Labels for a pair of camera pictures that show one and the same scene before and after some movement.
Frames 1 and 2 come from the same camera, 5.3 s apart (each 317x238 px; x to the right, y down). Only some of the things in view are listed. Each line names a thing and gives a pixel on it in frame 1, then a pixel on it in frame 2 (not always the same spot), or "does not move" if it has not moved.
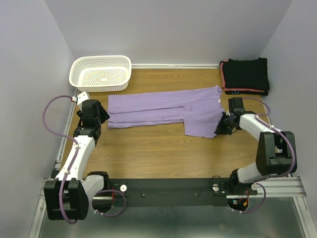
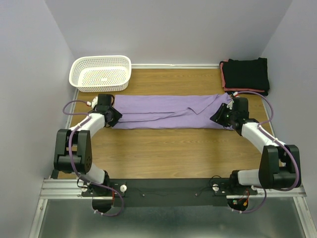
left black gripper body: (104, 115) -> (115, 116)
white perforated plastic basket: (102, 73) does not move
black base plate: (212, 192) does not move
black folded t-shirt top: (246, 74) does not move
